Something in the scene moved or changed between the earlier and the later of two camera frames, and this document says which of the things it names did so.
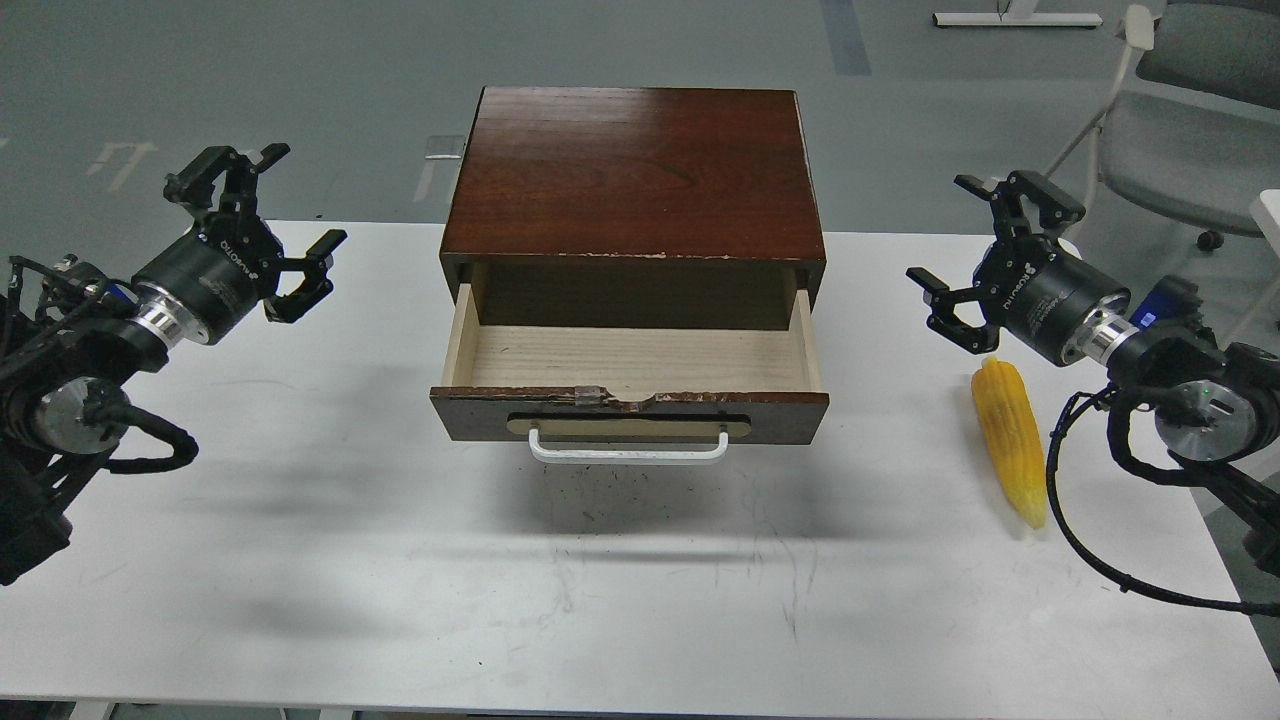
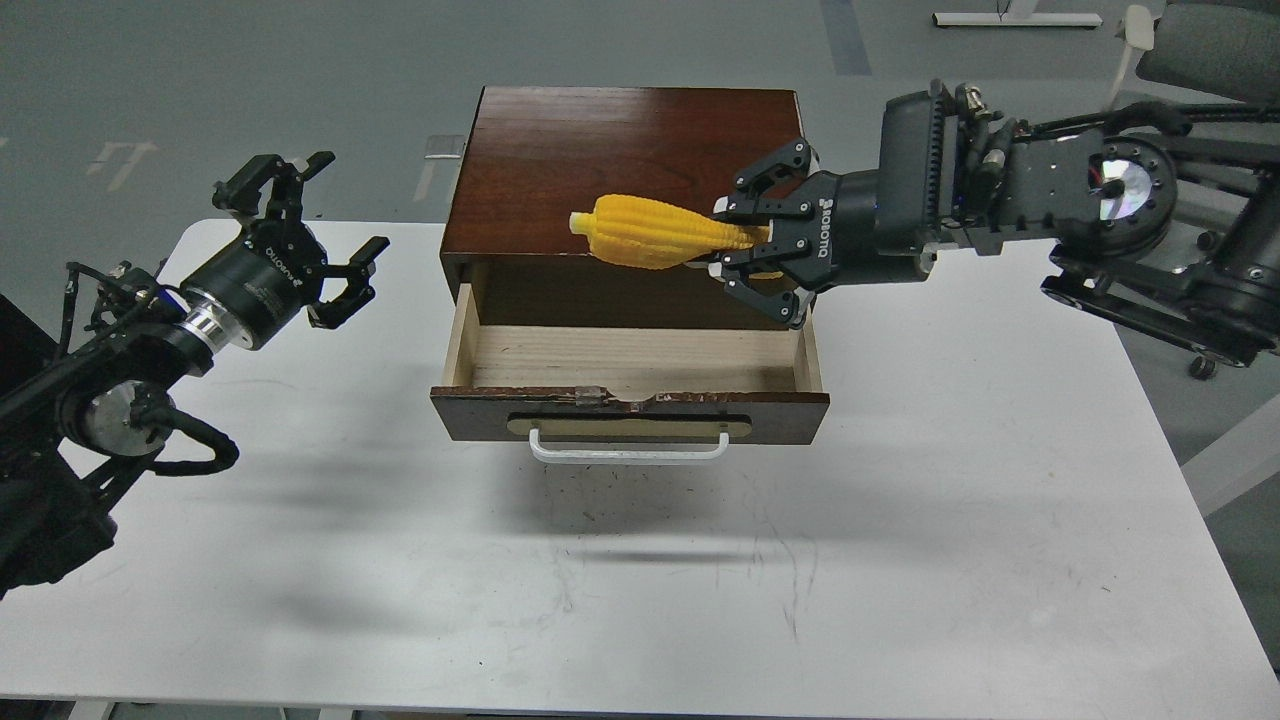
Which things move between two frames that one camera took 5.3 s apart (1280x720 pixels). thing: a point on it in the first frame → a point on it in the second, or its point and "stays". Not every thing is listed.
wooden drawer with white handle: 631,396 stays
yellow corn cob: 1006,416 → 644,232
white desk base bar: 1016,19 stays
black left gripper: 220,268 → 839,212
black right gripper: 1034,292 → 276,267
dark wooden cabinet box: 588,208 stays
